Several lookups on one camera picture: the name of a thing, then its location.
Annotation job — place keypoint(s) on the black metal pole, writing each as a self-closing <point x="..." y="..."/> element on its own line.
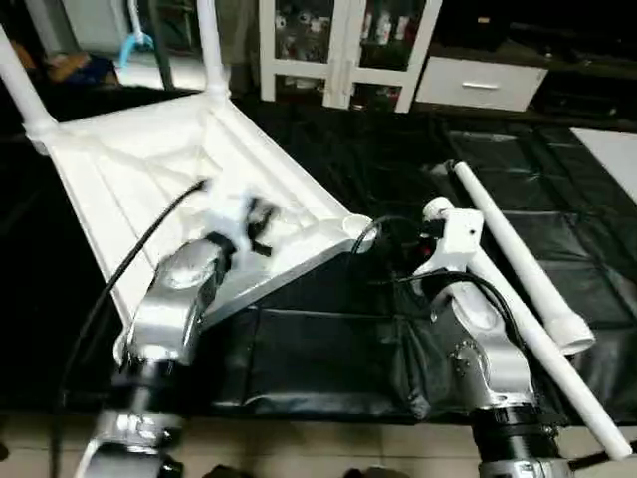
<point x="159" y="40"/>

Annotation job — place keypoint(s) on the white drawer unit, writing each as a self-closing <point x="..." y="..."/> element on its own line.
<point x="480" y="85"/>

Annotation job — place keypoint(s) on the black stand leg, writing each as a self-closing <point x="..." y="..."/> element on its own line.
<point x="607" y="460"/>

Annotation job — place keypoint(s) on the white flat board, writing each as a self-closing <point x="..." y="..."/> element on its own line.
<point x="612" y="159"/>

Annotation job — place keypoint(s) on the brown cardboard box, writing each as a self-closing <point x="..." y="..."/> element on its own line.
<point x="80" y="68"/>

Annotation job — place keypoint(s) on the white plastic table top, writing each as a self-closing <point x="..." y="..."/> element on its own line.
<point x="149" y="169"/>

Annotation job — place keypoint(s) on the white plastic table leg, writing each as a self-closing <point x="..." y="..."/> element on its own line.
<point x="212" y="45"/>
<point x="508" y="239"/>
<point x="537" y="349"/>
<point x="22" y="90"/>

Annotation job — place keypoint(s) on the blue plastic tool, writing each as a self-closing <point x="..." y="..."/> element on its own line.
<point x="134" y="45"/>

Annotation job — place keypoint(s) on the black work mat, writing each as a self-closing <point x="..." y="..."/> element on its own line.
<point x="328" y="349"/>

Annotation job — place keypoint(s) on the white glass-door cabinet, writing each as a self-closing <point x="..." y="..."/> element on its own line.
<point x="343" y="50"/>

